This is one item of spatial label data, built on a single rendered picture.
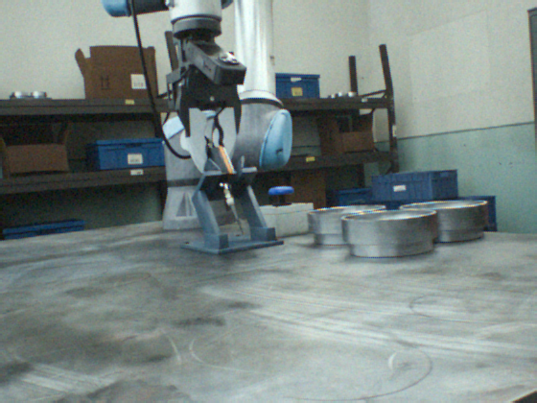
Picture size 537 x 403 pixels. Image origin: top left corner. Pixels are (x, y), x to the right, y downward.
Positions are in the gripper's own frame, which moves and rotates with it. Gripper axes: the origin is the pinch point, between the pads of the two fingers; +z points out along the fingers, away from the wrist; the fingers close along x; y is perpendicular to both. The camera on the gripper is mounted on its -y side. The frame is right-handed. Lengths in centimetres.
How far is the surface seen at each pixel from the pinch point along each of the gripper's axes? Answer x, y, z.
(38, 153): -28, 327, -23
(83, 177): -54, 322, -5
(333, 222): -7.5, -16.9, 8.9
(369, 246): -4.0, -27.7, 10.7
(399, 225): -5.6, -30.7, 8.6
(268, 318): 16.2, -40.3, 12.0
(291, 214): -11.4, -1.5, 8.7
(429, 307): 7.2, -46.6, 12.0
